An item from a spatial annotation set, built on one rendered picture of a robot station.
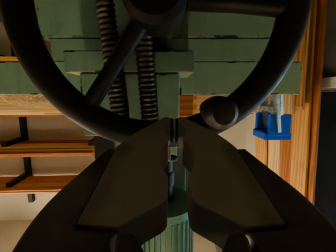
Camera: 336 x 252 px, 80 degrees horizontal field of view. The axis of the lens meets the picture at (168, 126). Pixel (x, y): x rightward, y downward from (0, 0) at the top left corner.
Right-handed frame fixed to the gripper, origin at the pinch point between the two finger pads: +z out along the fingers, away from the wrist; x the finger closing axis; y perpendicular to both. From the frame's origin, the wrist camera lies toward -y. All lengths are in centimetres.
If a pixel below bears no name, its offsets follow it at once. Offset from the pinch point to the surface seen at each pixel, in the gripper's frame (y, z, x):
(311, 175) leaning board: 103, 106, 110
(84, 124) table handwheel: 3.4, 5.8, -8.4
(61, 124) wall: 127, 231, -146
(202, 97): 13.4, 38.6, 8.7
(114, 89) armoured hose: 2.7, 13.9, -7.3
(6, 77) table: 4.2, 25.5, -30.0
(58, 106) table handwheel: 1.8, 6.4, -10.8
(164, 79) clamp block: 1.9, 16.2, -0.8
